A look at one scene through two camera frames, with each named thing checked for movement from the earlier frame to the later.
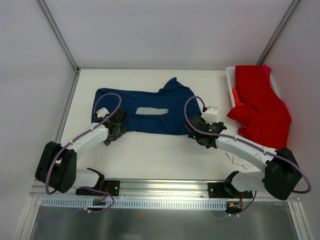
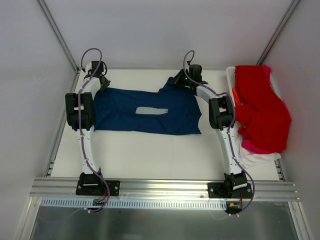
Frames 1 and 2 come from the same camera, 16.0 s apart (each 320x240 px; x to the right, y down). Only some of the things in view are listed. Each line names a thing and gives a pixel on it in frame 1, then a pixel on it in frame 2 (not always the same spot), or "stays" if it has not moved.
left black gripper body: [121, 116] to [105, 82]
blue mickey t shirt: [151, 113] stays
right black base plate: [222, 190] stays
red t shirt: [264, 117] stays
